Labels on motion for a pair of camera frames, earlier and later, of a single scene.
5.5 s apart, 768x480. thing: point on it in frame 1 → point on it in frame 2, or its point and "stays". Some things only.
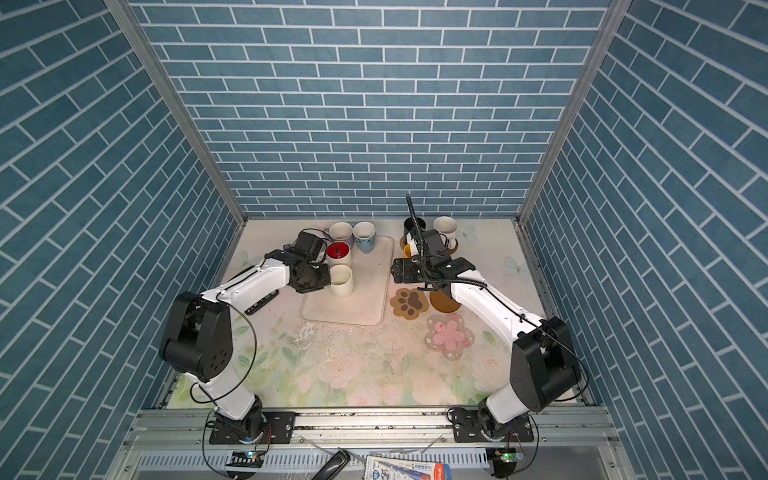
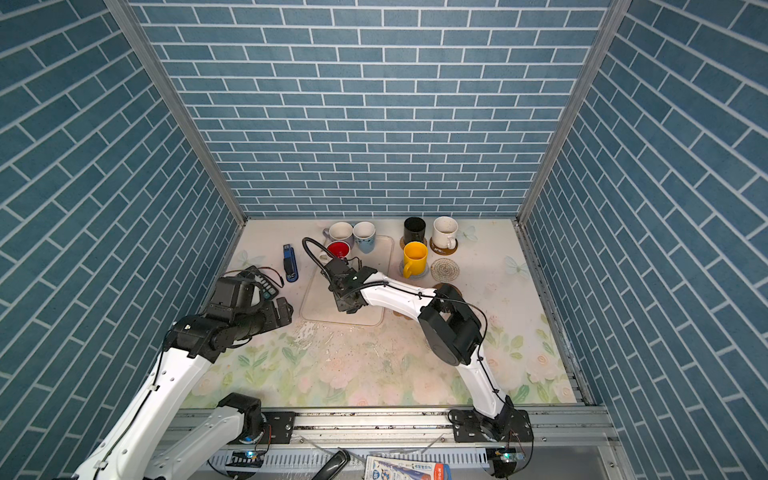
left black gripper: (325, 278) → (273, 320)
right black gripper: (403, 266) → (338, 296)
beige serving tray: (367, 304) stays
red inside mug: (338, 252) stays
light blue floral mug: (364, 234) stays
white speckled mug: (447, 226) stays
